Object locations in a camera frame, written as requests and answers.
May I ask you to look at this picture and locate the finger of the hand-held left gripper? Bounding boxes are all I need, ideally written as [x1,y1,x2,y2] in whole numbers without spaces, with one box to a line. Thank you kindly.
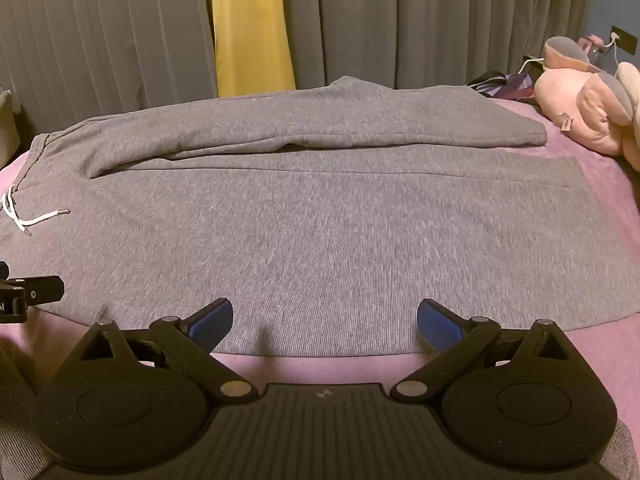
[10,275,65,306]

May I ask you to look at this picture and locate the grey curtain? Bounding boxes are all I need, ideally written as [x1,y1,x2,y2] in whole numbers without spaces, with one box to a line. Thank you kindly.
[0,0,220,166]
[282,0,608,90]

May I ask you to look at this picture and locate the pink plush toy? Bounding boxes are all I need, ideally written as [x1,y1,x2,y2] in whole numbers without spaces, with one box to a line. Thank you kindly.
[534,36,640,173]

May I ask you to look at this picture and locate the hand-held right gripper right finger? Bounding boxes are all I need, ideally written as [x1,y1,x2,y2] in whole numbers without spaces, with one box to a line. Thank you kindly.
[391,298,583,402]

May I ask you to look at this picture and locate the dark purple strap bag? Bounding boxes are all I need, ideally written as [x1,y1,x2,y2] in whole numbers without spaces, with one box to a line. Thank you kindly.
[467,71,538,103]

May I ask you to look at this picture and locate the white cable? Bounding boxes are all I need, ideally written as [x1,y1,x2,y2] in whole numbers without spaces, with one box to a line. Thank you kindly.
[519,34,622,75]

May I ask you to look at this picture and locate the yellow curtain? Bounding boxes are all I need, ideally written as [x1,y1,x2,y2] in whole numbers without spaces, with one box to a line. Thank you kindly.
[202,0,297,97]

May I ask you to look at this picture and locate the pink bed sheet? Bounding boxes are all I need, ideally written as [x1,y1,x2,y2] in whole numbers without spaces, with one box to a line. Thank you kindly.
[0,97,640,396]

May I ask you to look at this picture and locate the grey pants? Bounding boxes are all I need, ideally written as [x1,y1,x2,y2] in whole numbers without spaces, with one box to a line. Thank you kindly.
[0,76,607,359]

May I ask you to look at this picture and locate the dark wall socket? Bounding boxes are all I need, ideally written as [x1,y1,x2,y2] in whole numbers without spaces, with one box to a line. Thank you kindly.
[610,25,640,57]

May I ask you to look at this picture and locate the person's grey clothing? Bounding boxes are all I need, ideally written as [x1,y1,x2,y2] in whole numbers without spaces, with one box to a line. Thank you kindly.
[0,340,640,480]

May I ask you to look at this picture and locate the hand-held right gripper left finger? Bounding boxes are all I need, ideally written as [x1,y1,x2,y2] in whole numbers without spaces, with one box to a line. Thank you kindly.
[65,298,253,403]

